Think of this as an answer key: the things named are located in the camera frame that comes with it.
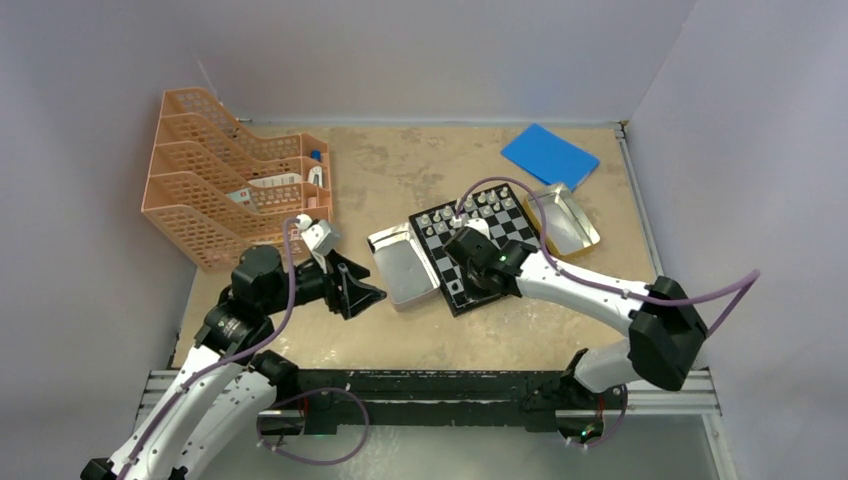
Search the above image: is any silver metal tin tray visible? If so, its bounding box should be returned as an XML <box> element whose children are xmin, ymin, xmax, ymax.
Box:
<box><xmin>367</xmin><ymin>222</ymin><xmax>440</xmax><ymax>311</ymax></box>

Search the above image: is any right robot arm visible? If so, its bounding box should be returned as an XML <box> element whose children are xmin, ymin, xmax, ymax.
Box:
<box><xmin>444</xmin><ymin>227</ymin><xmax>707</xmax><ymax>407</ymax></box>

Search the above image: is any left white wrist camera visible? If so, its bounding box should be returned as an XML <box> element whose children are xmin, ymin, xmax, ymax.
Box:
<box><xmin>296</xmin><ymin>214</ymin><xmax>341</xmax><ymax>263</ymax></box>

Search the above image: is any orange plastic file rack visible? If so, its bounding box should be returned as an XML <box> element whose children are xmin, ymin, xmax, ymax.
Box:
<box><xmin>141</xmin><ymin>87</ymin><xmax>333</xmax><ymax>271</ymax></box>

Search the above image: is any black white chess board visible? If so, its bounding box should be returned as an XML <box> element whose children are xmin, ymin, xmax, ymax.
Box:
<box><xmin>409</xmin><ymin>183</ymin><xmax>539</xmax><ymax>317</ymax></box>

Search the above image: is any white stapler in rack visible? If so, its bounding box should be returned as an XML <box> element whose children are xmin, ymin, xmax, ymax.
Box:
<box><xmin>308</xmin><ymin>166</ymin><xmax>324</xmax><ymax>188</ymax></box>

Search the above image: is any white label box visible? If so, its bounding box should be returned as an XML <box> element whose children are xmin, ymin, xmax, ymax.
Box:
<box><xmin>248</xmin><ymin>172</ymin><xmax>303</xmax><ymax>188</ymax></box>

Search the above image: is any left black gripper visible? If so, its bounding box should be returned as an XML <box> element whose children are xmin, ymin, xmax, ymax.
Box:
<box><xmin>262</xmin><ymin>246</ymin><xmax>385</xmax><ymax>316</ymax></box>

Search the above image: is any blue notebook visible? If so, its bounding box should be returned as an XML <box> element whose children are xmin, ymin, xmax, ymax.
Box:
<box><xmin>501</xmin><ymin>124</ymin><xmax>600</xmax><ymax>191</ymax></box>

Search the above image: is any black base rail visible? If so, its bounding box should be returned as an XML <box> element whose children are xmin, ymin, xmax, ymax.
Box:
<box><xmin>272</xmin><ymin>369</ymin><xmax>625</xmax><ymax>436</ymax></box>

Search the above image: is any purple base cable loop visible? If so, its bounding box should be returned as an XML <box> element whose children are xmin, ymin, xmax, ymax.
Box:
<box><xmin>256</xmin><ymin>387</ymin><xmax>371</xmax><ymax>466</ymax></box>

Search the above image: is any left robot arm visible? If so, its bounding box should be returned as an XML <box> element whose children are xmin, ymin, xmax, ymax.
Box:
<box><xmin>80</xmin><ymin>246</ymin><xmax>386</xmax><ymax>479</ymax></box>

